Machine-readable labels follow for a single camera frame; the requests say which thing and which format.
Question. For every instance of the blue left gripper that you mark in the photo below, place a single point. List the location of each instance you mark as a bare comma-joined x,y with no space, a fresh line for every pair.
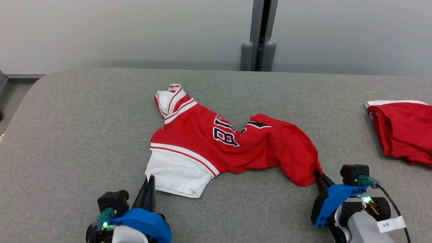
152,222

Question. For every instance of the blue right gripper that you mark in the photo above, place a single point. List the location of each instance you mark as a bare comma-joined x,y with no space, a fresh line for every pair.
334,199

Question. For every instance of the red and white basketball jersey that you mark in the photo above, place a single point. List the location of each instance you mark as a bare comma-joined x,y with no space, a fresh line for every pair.
195,135

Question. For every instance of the red shorts with white waistband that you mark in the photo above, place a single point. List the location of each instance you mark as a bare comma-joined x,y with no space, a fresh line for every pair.
405,128

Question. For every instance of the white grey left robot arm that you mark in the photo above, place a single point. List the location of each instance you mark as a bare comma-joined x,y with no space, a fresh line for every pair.
128,236

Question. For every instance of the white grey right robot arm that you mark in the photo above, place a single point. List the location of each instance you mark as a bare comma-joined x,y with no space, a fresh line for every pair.
362,229

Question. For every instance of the white paper label tag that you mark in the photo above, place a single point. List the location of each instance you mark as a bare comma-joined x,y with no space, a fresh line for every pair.
391,224

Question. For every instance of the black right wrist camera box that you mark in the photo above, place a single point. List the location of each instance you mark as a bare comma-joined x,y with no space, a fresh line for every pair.
352,173

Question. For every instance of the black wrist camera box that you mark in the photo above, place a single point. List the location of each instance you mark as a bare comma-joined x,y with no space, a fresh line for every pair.
352,173
113,202

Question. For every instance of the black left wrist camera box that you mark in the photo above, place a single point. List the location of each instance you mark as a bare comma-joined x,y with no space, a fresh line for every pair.
113,202

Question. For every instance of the grey metal partition post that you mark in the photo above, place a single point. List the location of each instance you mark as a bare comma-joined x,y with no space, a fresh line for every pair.
256,33

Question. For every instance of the grey wall base rail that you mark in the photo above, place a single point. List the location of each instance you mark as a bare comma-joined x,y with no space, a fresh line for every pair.
23,76

